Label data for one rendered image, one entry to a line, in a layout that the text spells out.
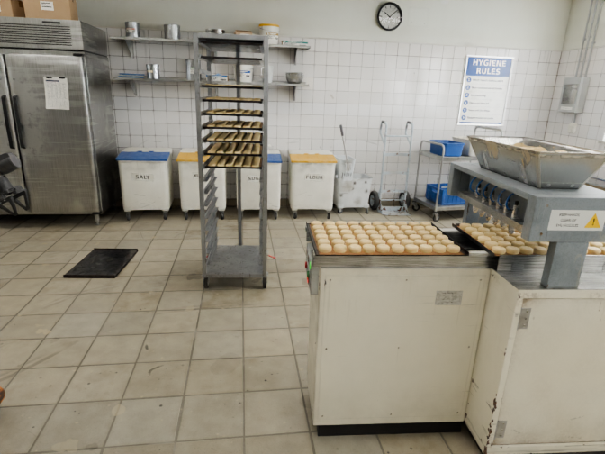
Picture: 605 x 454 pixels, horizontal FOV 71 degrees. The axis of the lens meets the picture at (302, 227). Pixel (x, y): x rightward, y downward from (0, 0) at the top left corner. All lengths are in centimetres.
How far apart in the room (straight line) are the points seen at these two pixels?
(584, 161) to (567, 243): 29
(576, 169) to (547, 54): 513
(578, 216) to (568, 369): 64
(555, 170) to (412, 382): 102
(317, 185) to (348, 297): 345
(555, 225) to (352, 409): 111
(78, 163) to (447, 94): 451
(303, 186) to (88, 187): 233
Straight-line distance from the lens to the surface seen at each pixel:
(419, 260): 175
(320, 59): 566
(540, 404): 208
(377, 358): 191
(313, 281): 174
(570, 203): 170
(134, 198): 520
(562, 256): 176
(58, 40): 503
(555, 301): 184
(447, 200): 564
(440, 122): 616
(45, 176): 514
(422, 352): 195
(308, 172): 505
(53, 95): 498
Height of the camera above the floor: 149
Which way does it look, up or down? 18 degrees down
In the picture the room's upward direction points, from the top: 2 degrees clockwise
